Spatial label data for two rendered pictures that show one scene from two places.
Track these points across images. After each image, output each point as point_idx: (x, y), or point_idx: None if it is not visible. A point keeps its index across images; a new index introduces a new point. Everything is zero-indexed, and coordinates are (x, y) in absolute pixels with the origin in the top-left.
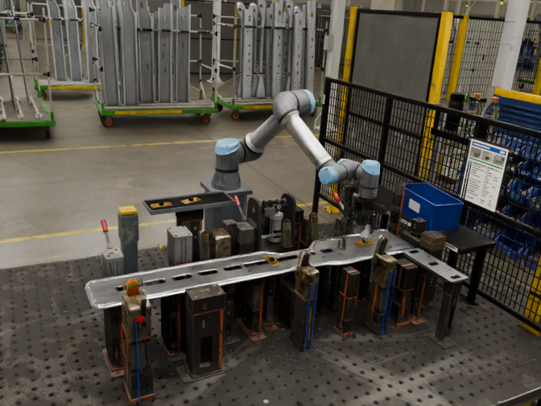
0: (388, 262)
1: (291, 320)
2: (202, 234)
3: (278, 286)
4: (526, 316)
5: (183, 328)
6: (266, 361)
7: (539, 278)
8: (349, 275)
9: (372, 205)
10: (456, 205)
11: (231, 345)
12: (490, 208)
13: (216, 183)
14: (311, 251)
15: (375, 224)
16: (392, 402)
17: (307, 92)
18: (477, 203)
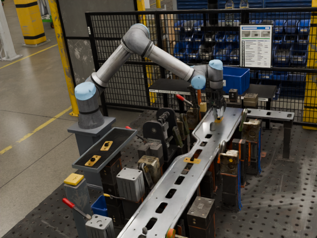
0: (257, 124)
1: (211, 195)
2: (144, 167)
3: None
4: (307, 122)
5: None
6: (229, 231)
7: (311, 96)
8: (242, 144)
9: (221, 91)
10: (247, 72)
11: None
12: (266, 65)
13: (88, 124)
14: (202, 141)
15: (226, 103)
16: (315, 208)
17: (142, 24)
18: (255, 65)
